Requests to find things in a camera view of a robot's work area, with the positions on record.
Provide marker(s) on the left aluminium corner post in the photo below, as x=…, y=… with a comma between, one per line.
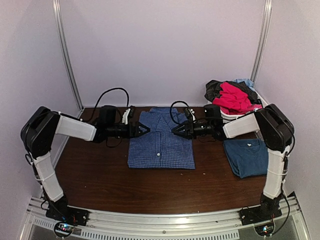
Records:
x=65, y=53

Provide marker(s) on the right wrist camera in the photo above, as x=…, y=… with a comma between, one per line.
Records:
x=190, y=114

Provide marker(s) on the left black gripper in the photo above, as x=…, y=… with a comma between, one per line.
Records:
x=136, y=130

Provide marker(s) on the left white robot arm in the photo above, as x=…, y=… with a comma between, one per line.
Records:
x=39, y=132

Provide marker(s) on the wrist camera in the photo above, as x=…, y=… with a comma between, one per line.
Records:
x=127, y=115
x=190, y=114

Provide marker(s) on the white plastic laundry bin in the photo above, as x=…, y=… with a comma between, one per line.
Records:
x=256, y=107

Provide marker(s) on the black garment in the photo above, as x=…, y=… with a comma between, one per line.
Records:
x=213, y=89

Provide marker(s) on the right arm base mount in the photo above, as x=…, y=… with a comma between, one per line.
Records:
x=268, y=209

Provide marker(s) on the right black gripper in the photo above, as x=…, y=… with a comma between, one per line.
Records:
x=189, y=132

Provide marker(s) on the right aluminium corner post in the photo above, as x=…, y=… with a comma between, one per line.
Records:
x=264, y=31

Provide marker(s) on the front aluminium rail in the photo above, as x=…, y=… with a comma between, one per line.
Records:
x=217, y=225

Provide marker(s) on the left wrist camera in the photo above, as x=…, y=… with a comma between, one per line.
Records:
x=127, y=115

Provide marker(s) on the blue polo shirt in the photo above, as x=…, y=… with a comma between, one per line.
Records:
x=247, y=157

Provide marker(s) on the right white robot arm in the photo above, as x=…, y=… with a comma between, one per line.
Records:
x=276, y=130

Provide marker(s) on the blue checkered shirt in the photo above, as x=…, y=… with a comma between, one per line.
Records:
x=160, y=148

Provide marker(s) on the red garment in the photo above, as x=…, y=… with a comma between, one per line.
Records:
x=233, y=101

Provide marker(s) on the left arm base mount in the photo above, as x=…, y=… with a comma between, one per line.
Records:
x=61, y=211

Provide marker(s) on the aluminium corner post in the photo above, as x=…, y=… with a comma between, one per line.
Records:
x=65, y=53
x=264, y=31

